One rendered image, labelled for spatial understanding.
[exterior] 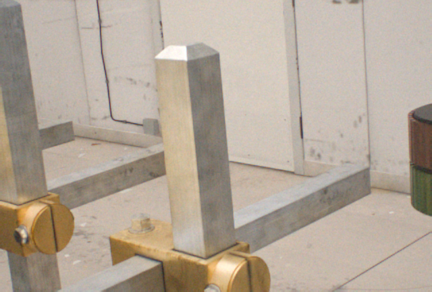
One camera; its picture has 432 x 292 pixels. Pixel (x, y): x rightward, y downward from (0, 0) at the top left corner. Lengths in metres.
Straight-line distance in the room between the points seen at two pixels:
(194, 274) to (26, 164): 0.25
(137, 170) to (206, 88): 0.37
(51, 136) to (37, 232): 0.40
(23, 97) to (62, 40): 4.46
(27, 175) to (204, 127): 0.26
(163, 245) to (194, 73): 0.15
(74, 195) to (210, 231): 0.31
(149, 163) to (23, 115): 0.22
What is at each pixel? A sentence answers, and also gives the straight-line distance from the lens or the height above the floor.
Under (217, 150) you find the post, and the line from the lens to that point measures 0.64.
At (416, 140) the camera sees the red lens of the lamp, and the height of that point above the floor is 1.10.
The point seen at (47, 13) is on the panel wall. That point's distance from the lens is 5.37.
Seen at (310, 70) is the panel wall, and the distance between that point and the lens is 3.95.
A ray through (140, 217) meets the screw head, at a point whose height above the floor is 0.98.
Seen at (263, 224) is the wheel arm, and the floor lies 0.95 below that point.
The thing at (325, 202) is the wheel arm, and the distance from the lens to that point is 0.83.
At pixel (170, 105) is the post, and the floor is 1.09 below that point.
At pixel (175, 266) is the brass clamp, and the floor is 0.96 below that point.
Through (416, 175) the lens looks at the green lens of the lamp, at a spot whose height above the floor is 1.08.
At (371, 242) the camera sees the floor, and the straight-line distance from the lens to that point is 3.28.
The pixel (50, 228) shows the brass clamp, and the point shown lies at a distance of 0.83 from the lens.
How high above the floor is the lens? 1.22
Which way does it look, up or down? 14 degrees down
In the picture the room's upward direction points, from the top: 5 degrees counter-clockwise
